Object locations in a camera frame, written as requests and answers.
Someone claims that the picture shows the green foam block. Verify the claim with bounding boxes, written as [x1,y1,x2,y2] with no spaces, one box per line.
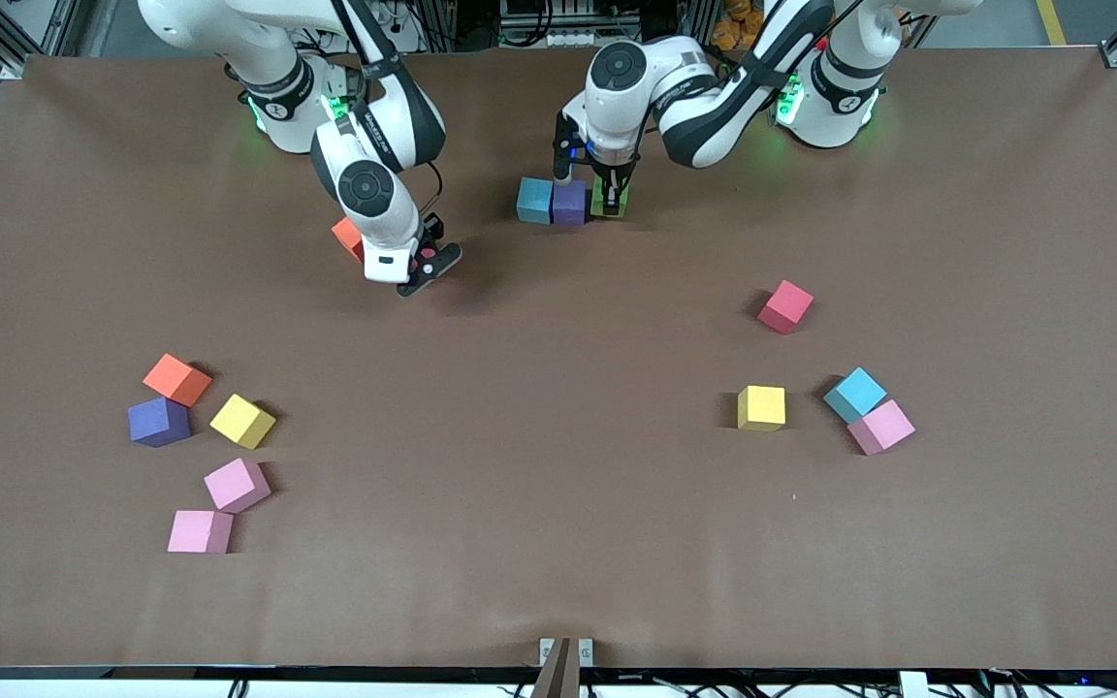
[590,174,631,218]

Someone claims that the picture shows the purple foam block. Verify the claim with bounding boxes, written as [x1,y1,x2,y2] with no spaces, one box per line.
[127,397,193,449]
[552,180,589,227]

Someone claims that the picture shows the blue foam block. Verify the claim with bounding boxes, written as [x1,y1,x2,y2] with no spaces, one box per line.
[517,176,556,226]
[822,366,888,425]

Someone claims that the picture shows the orange foam block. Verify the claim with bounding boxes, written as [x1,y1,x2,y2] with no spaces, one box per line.
[143,353,213,408]
[331,216,367,263]

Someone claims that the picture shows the bag of orange fruit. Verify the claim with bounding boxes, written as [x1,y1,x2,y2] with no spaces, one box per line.
[712,0,763,51]

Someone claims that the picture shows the white power strip with plugs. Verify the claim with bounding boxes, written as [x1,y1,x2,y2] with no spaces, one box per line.
[365,0,424,54]

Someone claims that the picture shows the yellow foam block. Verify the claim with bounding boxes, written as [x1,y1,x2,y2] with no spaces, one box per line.
[209,393,278,451]
[737,385,787,432]

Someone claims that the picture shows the light pink foam block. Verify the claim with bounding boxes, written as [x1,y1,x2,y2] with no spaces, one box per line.
[204,458,272,515]
[167,510,235,555]
[846,398,916,457]

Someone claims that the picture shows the brown wooden strut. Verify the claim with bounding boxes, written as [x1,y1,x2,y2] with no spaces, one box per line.
[529,638,582,698]

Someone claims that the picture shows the metal table edge bracket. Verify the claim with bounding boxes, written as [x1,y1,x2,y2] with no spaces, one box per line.
[539,638,594,670]

